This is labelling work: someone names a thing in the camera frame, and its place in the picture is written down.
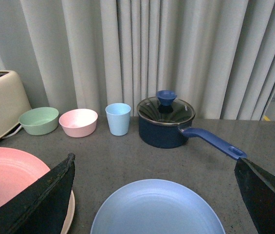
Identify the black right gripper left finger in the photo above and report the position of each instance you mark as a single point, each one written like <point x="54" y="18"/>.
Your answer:
<point x="42" y="207"/>

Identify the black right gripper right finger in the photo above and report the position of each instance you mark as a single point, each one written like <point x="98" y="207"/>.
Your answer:
<point x="257" y="188"/>

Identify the pink plate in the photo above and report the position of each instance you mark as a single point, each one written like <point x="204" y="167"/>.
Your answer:
<point x="18" y="170"/>

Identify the blue plate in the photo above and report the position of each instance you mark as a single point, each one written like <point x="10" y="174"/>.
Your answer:
<point x="155" y="206"/>

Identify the cream plate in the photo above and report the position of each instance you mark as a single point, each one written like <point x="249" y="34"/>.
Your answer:
<point x="70" y="214"/>

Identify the green bowl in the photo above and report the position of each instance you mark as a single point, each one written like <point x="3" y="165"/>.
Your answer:
<point x="40" y="121"/>

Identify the pink bowl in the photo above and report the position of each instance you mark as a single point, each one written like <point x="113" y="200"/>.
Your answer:
<point x="79" y="122"/>

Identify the cream toaster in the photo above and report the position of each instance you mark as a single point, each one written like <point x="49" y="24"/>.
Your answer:
<point x="13" y="101"/>

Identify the light blue cup right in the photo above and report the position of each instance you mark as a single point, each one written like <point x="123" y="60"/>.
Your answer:
<point x="118" y="116"/>

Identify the dark blue pot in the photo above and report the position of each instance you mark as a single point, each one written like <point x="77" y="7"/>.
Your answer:
<point x="173" y="136"/>

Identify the glass pot lid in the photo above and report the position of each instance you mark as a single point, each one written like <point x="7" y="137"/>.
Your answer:
<point x="165" y="109"/>

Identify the grey curtain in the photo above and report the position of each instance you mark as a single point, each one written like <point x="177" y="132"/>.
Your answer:
<point x="219" y="55"/>

